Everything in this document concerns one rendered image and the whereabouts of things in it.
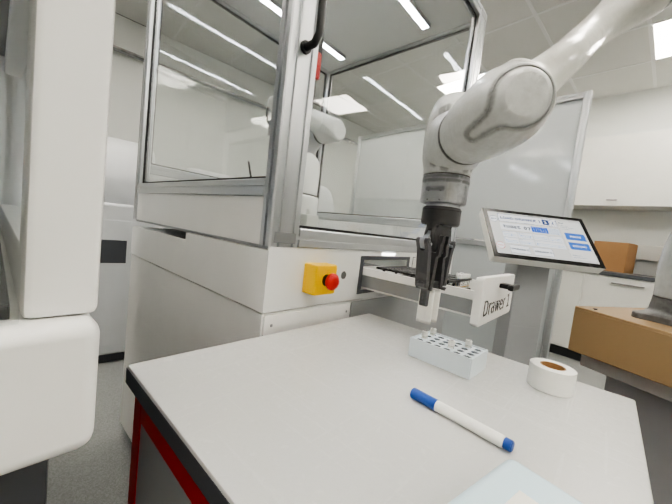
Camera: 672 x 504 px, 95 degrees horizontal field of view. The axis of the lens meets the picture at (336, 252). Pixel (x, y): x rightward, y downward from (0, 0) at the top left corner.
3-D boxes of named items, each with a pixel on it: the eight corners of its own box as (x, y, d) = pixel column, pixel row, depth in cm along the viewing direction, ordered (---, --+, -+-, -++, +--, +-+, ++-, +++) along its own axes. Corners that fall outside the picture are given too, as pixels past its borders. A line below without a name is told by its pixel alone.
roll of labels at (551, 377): (540, 394, 52) (543, 371, 52) (519, 375, 59) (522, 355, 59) (583, 401, 51) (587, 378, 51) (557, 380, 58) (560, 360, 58)
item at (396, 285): (501, 305, 89) (505, 285, 89) (472, 317, 70) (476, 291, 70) (385, 279, 116) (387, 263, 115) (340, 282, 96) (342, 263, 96)
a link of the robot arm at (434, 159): (412, 178, 67) (432, 166, 54) (422, 105, 66) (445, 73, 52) (461, 184, 67) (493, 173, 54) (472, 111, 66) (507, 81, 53)
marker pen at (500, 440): (514, 450, 37) (516, 438, 36) (509, 456, 36) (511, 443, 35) (414, 395, 47) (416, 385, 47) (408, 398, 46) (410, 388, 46)
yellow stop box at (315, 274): (336, 294, 75) (340, 265, 75) (315, 297, 70) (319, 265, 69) (321, 290, 79) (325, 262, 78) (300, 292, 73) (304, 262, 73)
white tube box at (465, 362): (485, 368, 60) (488, 349, 60) (469, 380, 54) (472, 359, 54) (427, 346, 69) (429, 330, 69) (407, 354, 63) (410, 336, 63)
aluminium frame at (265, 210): (453, 254, 141) (488, 15, 133) (269, 246, 65) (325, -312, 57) (311, 234, 204) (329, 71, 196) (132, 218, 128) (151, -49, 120)
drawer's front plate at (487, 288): (509, 311, 89) (515, 274, 89) (477, 327, 68) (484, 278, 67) (502, 310, 90) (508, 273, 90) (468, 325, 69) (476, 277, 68)
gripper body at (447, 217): (434, 208, 68) (428, 250, 68) (414, 203, 61) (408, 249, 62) (469, 209, 62) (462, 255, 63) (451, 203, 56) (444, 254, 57)
